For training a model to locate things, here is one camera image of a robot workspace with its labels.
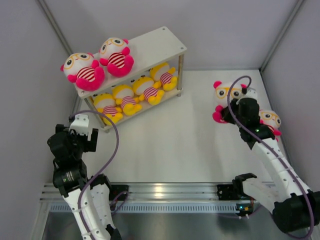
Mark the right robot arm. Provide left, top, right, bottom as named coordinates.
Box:
left=212, top=97, right=320, bottom=236

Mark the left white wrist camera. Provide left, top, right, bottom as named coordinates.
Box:
left=68, top=113, right=90, bottom=140

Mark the yellow plush lower shelf right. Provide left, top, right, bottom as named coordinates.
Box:
left=149, top=62, right=178, bottom=92

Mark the pink plush with yellow glasses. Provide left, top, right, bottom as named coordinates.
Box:
left=212, top=81, right=247, bottom=124

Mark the pink plush on shelf top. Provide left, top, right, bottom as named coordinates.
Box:
left=60, top=52, right=106, bottom=92

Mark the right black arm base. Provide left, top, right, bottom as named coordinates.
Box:
left=216, top=184, right=250, bottom=201

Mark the white two-tier shelf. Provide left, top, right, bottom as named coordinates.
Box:
left=76, top=26, right=188, bottom=134

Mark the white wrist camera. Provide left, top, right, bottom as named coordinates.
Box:
left=68, top=113, right=90, bottom=140
left=236, top=84, right=258, bottom=105

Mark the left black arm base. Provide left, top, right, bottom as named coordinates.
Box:
left=109, top=184, right=129, bottom=201

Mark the aluminium front rail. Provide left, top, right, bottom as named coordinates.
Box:
left=39, top=181, right=276, bottom=201

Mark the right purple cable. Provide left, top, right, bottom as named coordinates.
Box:
left=226, top=76, right=315, bottom=240

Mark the yellow plush with black eyes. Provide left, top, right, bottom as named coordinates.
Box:
left=132, top=76, right=165, bottom=106

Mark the yellow plush striped shirt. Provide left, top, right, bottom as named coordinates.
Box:
left=112, top=84, right=143, bottom=116

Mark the yellow plush shelf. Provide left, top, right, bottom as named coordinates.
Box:
left=93, top=93, right=123, bottom=124
left=149, top=62, right=178, bottom=92

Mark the yellow plush lower shelf left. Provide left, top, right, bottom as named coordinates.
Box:
left=93, top=93, right=123, bottom=124

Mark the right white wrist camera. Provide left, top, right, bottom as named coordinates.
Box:
left=236, top=84, right=258, bottom=105

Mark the small black connector board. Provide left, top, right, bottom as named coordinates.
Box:
left=236, top=203, right=254, bottom=218

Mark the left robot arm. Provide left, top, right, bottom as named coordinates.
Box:
left=47, top=124, right=122, bottom=240

